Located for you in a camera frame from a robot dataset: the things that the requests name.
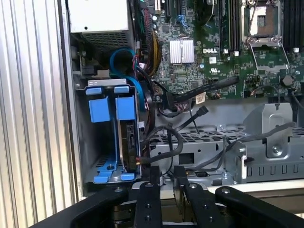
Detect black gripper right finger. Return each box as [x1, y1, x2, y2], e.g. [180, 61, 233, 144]
[174, 165, 304, 228]

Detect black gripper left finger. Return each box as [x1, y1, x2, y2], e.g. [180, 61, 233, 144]
[28, 165, 163, 228]

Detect hard disk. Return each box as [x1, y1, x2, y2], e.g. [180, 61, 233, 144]
[113, 85, 140, 183]

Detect grey sleeved power wire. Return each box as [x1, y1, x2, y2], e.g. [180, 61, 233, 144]
[136, 124, 185, 167]

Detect grey metal disk bay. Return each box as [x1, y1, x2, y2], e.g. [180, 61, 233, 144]
[75, 79, 143, 189]

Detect empty blue disk carrier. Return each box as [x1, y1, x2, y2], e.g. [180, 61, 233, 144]
[85, 85, 119, 184]

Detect black RAM slot white clips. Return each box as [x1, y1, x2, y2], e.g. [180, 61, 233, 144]
[221, 0, 229, 55]
[292, 0, 300, 53]
[232, 0, 240, 57]

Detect black expansion slot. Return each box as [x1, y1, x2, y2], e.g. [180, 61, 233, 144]
[163, 0, 172, 18]

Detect perforated metal drive cage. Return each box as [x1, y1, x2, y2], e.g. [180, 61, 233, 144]
[148, 102, 304, 185]

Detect green Dell motherboard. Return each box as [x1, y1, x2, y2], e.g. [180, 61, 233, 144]
[133, 0, 304, 101]

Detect open metal PC case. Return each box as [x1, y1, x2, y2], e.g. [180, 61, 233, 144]
[57, 0, 304, 198]

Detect round coin cell battery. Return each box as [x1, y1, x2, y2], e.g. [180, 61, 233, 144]
[281, 75, 295, 86]

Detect silver finned chipset heat sink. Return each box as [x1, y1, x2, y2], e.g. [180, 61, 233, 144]
[169, 39, 195, 65]

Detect blue board data ports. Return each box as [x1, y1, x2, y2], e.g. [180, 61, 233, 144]
[176, 14, 186, 28]

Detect thin metal locking lever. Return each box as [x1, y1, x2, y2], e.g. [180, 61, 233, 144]
[246, 4, 260, 41]
[204, 0, 216, 27]

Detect CPU socket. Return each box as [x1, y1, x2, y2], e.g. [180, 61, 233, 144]
[240, 0, 283, 40]

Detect grey power supply unit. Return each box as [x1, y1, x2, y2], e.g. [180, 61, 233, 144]
[67, 0, 134, 55]

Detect black data wire with connector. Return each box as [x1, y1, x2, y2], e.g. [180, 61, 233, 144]
[171, 105, 210, 133]

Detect thick black cable loop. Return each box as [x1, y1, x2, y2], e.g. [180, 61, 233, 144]
[141, 79, 158, 143]

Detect long grey sleeved cable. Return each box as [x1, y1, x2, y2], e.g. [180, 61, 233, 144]
[185, 121, 296, 173]

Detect blue flat data wire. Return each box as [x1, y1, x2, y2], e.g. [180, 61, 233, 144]
[109, 48, 146, 114]

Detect yellow and black wire bundle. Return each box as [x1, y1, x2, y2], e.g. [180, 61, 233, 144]
[139, 7, 163, 78]

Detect metal socket cover frame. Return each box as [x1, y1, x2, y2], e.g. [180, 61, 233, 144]
[248, 38, 291, 73]

